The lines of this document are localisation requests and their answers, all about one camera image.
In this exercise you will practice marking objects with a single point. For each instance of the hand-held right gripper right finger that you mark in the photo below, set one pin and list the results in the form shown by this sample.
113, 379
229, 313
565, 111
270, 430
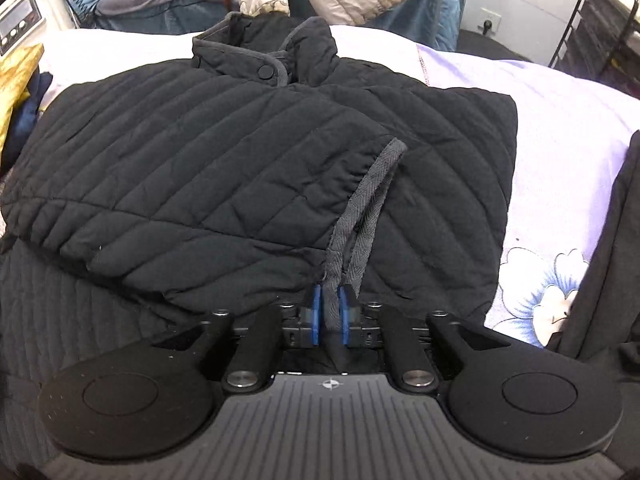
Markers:
344, 316

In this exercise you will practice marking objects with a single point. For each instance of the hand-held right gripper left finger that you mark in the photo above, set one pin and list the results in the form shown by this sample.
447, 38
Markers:
314, 315

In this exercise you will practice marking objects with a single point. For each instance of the black quilted jacket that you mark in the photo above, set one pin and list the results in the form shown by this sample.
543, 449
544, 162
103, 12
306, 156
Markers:
200, 160

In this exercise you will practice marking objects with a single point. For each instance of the black printed shirt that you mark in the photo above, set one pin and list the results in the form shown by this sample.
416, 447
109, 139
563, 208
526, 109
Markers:
615, 235

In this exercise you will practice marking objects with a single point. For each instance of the blue hanging garment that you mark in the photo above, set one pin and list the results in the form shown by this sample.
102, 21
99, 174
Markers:
425, 15

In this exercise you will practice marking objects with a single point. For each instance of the white bed sheet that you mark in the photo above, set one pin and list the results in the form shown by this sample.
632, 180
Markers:
125, 47

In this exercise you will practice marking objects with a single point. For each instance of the black metal rack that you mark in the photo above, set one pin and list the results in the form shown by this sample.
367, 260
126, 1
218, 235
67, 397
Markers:
595, 25

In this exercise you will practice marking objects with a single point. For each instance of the white machine with display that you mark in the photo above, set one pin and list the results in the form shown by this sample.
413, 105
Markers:
20, 15

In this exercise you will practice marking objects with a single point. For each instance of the white wall socket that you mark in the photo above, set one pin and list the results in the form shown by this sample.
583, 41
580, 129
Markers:
490, 21

